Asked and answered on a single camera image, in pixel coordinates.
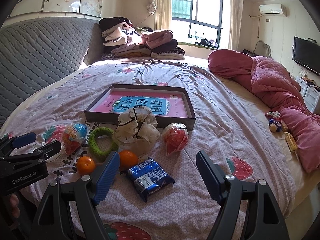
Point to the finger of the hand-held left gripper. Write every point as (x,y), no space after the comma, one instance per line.
(23,140)
(47,151)

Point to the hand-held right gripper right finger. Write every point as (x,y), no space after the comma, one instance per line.
(207,175)

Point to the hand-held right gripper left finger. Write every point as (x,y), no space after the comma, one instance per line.
(107,177)

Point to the orange tangerine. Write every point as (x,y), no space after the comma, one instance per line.
(128,160)
(85,165)

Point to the red toy egg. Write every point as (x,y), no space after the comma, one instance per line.
(175,138)
(72,137)

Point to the green fuzzy scrunchie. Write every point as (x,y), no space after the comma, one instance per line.
(93,142)

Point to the blue snack packet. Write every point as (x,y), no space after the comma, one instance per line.
(147,177)

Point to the grey shallow cardboard box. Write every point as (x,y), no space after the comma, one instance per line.
(100,117)

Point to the person's left hand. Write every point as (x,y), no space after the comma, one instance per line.
(12,205)

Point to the strawberry printed bed cover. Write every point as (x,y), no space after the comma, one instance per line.
(212,142)

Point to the pink book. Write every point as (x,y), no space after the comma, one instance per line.
(110,102)

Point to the small wrapped candy toy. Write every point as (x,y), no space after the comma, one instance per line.
(273,121)

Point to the beige bed sheet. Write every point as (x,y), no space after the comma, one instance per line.
(250,100)

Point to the grey quilted headboard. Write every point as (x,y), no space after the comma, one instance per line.
(37,55)

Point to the yellow snack packet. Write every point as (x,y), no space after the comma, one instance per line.
(291,142)

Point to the pink quilted blanket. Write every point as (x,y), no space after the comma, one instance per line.
(270,80)

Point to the white drawer cabinet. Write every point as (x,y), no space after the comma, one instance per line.
(310,92)

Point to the dark clothes on windowsill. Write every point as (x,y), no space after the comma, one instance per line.
(206,42)

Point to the pile of folded clothes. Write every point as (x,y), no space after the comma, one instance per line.
(130,42)

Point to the black television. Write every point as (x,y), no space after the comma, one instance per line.
(306,55)

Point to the cream curtain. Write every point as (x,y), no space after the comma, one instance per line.
(235,17)
(162,5)

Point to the dark framed window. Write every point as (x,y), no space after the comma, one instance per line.
(207,10)

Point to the curtain flower tassel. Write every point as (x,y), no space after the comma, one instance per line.
(151,8)

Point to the white air conditioner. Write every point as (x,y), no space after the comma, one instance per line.
(272,9)

